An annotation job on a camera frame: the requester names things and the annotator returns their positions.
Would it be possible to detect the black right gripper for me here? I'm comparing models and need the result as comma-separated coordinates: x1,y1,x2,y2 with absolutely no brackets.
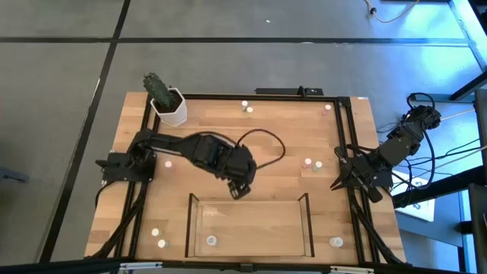
329,145,393,191

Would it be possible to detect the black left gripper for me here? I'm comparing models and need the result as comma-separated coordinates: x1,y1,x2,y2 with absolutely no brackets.
216,145,259,202

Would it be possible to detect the wooden shelf with black legs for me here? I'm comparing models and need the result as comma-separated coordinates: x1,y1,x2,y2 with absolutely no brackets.
185,192,316,259

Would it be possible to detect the white board with blue marks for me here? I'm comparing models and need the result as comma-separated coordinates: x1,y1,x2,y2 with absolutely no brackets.
391,169,437,223

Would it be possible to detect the white hexagonal planter pot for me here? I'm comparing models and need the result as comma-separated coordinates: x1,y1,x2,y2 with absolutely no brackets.
150,87,189,128

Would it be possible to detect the grey floor foot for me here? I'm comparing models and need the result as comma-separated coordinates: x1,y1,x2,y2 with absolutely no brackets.
0,166,30,183

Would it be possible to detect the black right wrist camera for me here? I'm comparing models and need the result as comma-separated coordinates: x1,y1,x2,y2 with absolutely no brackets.
364,181,384,204

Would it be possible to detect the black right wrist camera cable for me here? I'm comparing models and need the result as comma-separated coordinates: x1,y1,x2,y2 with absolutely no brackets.
406,92,437,190

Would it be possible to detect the black neighbouring station frame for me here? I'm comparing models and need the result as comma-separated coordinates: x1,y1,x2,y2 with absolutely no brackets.
391,0,487,274

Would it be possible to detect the black aluminium table frame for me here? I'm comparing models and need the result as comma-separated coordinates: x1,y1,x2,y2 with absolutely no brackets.
85,92,410,274

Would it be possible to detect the silver aluminium bracket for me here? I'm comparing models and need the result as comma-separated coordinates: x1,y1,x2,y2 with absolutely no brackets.
118,261,164,272
329,265,376,274

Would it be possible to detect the black floor cable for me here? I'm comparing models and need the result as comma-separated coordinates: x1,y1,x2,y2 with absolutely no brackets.
376,121,487,199

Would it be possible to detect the beige power cord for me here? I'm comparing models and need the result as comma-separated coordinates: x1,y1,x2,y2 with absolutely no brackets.
440,108,476,121

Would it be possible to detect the tan floor cable with plug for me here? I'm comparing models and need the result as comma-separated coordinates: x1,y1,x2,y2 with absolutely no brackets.
363,0,422,24

